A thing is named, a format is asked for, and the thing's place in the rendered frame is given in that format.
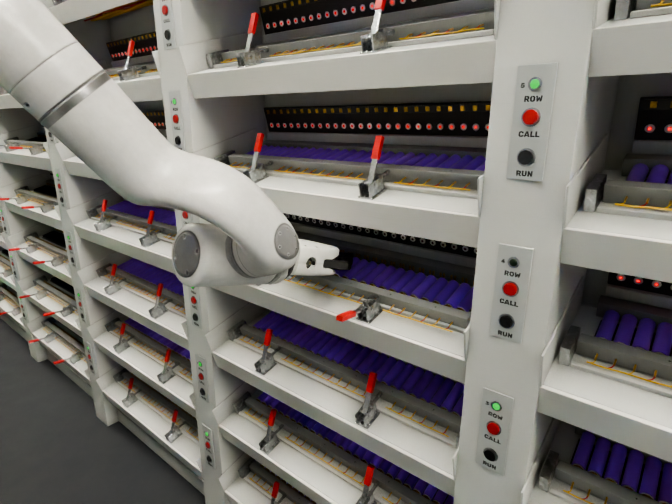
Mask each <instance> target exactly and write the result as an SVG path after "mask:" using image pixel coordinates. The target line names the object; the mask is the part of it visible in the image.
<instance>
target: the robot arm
mask: <svg viewBox="0 0 672 504"><path fill-rule="evenodd" d="M0 86H1V87H2V88H3V89H4V90H6V91H7V92H8V93H9V94H10V95H11V96H12V97H13V98H14V99H15V100H16V101H17V102H19V103H20V104H21V105H22V106H23V107H24V108H25V109H26V110H27V111H28V112H29V113H30V114H31V115H32V116H34V117H35V118H36V119H37V120H38V121H39V122H40V123H41V124H42V125H43V126H44V127H45V128H46V129H47V130H49V131H50V132H51V133H52V134H53V135H54V136H55V137H56V138H57V139H58V140H59V141H61V142H62V143H63V144H64V145H65V146H66V147H67V148H68V149H69V150H70V151H71V152H73V153H74V154H75V155H76V156H77V157H78V158H79V159H80V160H81V161H83V162H84V163H85V164H86V165H87V166H88V167H89V168H90V169H91V170H92V171H94V172H95V173H96V174H97V175H98V176H99V177H100V178H101V179H102V180H103V181H104V182H105V183H106V184H107V185H109V186H110V187H111V188H112V189H113V190H114V191H115V192H117V193H118V194H119V195H120V196H122V197H123V198H124V199H126V200H128V201H129V202H131V203H133V204H137V205H141V206H159V207H167V208H173V209H177V210H181V211H185V212H188V213H191V214H193V215H196V216H198V217H200V218H202V219H204V220H206V221H208V222H210V223H211V224H203V223H188V224H186V225H184V226H183V227H182V228H181V229H180V230H179V231H178V233H177V235H176V237H175V239H174V242H173V246H172V266H173V270H174V272H175V275H176V277H177V278H178V280H179V281H180V282H181V283H182V284H184V285H185V286H188V287H205V286H232V285H259V284H269V285H273V284H277V283H280V282H282V281H283V280H285V279H286V278H287V277H289V275H300V276H302V275H305V276H329V275H334V274H335V273H336V272H335V270H350V269H351V266H352V263H353V253H349V252H339V251H340V250H339V249H338V248H337V247H335V246H332V245H327V244H323V243H319V242H314V241H309V240H304V239H298V236H297V234H296V232H295V230H294V228H293V226H292V225H291V223H290V222H289V221H288V219H287V218H286V217H285V215H284V214H283V213H282V212H281V210H280V209H279V208H278V207H277V206H276V205H275V204H274V202H273V201H272V200H271V199H270V198H269V197H268V196H267V195H266V194H265V193H264V191H263V190H262V189H261V188H260V187H259V186H257V185H256V184H255V183H254V182H253V181H252V180H251V179H249V178H248V177H247V176H245V175H244V174H242V173H241V172H239V171H238V170H236V169H234V168H232V167H230V166H228V165H226V164H224V163H221V162H219V161H216V160H213V159H210V158H207V157H203V156H200V155H196V154H192V153H188V152H185V151H182V150H180V149H178V148H176V147H175V146H173V145H172V144H171V143H169V142H168V141H167V140H166V139H165V137H164V136H163V135H162V134H161V133H160V132H159V131H158V130H157V129H156V128H155V126H154V125H153V124H152V123H151V122H150V121H149V120H148V119H147V118H146V116H145V115H144V114H143V113H142V112H141V111H140V110H139V109H138V107H137V106H136V105H135V104H134V103H133V102H132V101H131V100H130V98H129V97H128V96H127V95H126V94H125V93H124V92H123V91H122V89H121V88H120V87H119V86H118V85H117V84H116V83H115V82H114V81H113V80H112V78H111V77H110V76H109V75H108V74H107V73H106V72H105V71H104V70H103V68H102V67H101V66H100V65H99V64H98V63H97V62H96V61H95V60H94V59H93V57H92V56H91V55H90V54H89V53H88V52H87V51H86V50H85V49H84V48H83V47H82V45H81V44H80V43H79V42H78V41H77V40H76V39H75V38H74V37H73V36H72V34H71V33H70V32H69V31H68V30H67V29H66V28H65V27H64V26H63V25H62V24H61V22H60V21H59V20H58V19H57V18H56V17H55V16H54V15H53V14H52V13H51V12H50V11H49V10H48V8H47V7H46V6H45V5H44V4H43V3H42V2H41V1H40V0H0Z"/></svg>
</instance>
